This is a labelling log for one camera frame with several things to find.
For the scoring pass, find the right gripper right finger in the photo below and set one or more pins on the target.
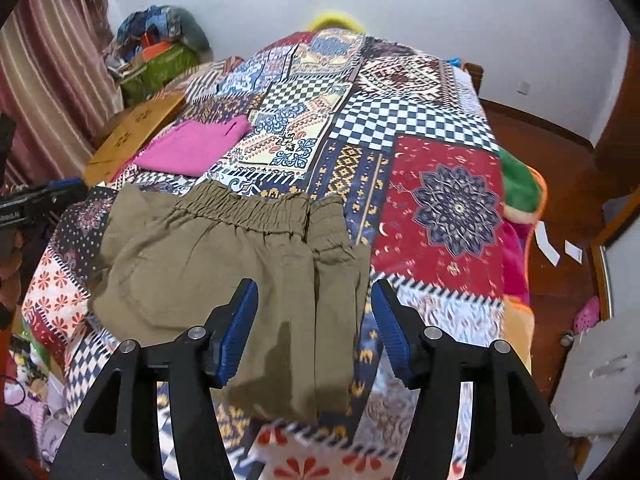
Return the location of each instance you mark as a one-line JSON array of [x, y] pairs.
[[513, 433]]

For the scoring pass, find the olive green pants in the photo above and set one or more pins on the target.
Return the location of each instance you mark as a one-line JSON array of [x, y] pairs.
[[167, 261]]

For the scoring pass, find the grey cushion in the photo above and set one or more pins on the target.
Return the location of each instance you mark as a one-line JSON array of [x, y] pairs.
[[599, 386]]

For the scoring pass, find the striped maroon curtain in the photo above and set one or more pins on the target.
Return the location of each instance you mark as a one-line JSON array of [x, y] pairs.
[[55, 86]]

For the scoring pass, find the pink slipper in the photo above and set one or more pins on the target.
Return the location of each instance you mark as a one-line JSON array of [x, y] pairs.
[[588, 316]]

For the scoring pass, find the folded pink garment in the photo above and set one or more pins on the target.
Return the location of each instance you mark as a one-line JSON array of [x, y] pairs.
[[192, 147]]

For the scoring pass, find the white paper scrap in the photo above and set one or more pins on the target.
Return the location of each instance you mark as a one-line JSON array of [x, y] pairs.
[[573, 251], [544, 245]]

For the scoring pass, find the pile of clothes and bags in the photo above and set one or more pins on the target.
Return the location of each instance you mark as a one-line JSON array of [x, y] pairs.
[[153, 47]]

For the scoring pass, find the brown wooden door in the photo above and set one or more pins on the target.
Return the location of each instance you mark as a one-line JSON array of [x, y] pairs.
[[617, 151]]

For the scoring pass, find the patchwork patterned bedspread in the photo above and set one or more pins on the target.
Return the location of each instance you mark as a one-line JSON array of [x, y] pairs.
[[399, 137]]

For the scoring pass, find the yellow pillow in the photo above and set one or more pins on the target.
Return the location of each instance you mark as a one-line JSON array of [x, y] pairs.
[[335, 19]]

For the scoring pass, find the wall socket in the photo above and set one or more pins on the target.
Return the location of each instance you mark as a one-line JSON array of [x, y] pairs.
[[523, 88]]

